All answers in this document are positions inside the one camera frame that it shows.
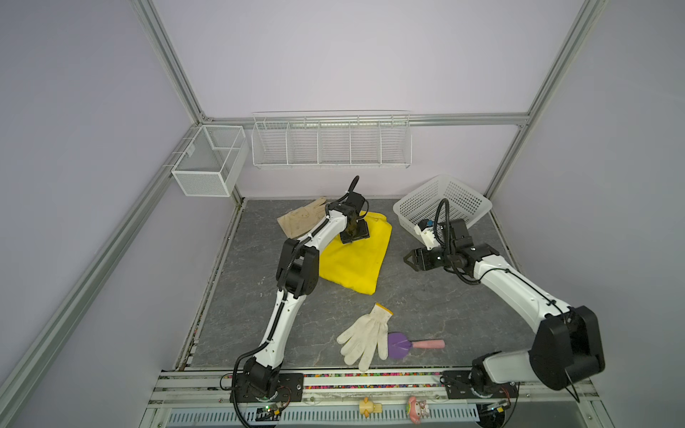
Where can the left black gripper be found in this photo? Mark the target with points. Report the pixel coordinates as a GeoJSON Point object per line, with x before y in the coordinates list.
{"type": "Point", "coordinates": [363, 233]}

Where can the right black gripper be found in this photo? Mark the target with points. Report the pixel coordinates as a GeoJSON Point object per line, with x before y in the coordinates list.
{"type": "Point", "coordinates": [415, 264]}

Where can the yellow trousers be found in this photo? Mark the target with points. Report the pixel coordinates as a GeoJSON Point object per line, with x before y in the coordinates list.
{"type": "Point", "coordinates": [357, 266]}

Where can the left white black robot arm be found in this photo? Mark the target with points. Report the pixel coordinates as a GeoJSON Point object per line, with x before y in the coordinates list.
{"type": "Point", "coordinates": [296, 277]}

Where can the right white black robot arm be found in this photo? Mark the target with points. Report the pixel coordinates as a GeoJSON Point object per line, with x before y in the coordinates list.
{"type": "Point", "coordinates": [567, 346]}

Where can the beige fabric glove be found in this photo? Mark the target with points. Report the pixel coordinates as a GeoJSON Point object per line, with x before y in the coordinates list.
{"type": "Point", "coordinates": [300, 221]}

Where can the white plastic laundry basket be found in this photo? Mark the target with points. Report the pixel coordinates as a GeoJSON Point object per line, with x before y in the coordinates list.
{"type": "Point", "coordinates": [421, 203]}

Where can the purple pink toy shovel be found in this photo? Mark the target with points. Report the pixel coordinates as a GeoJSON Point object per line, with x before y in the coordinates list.
{"type": "Point", "coordinates": [399, 346]}

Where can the white knit work glove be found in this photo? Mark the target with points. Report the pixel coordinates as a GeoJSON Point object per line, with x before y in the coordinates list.
{"type": "Point", "coordinates": [365, 338]}

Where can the pink white doll figurine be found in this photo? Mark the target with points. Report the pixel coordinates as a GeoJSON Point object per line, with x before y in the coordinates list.
{"type": "Point", "coordinates": [417, 409]}

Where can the yellow duck figurine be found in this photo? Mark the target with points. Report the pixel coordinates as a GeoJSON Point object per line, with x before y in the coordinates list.
{"type": "Point", "coordinates": [367, 407]}

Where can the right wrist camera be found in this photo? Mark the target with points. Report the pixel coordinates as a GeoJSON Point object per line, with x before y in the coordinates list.
{"type": "Point", "coordinates": [424, 230]}

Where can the white wire wall shelf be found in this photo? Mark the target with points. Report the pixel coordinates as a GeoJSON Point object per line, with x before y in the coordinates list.
{"type": "Point", "coordinates": [334, 139]}

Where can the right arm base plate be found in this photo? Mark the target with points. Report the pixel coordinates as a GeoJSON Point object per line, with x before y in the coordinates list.
{"type": "Point", "coordinates": [460, 383]}

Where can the white mesh wall box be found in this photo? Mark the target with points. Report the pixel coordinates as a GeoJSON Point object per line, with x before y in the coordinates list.
{"type": "Point", "coordinates": [212, 161]}

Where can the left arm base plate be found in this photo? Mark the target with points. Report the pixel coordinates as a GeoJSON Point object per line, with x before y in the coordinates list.
{"type": "Point", "coordinates": [283, 386]}

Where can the aluminium frame rail front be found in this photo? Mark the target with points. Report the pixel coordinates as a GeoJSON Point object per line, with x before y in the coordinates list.
{"type": "Point", "coordinates": [314, 387]}

